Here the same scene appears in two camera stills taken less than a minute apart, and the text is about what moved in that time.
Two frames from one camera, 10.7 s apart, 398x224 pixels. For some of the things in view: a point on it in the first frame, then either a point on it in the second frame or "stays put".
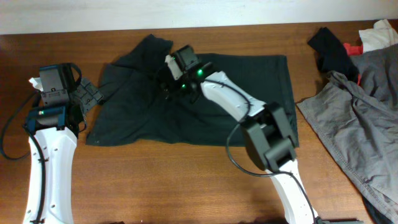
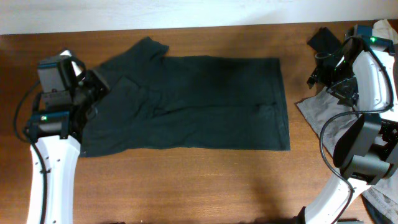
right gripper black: [166, 89] -> [321, 74]
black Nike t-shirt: [132, 111] stays put
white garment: [381, 35] stays put
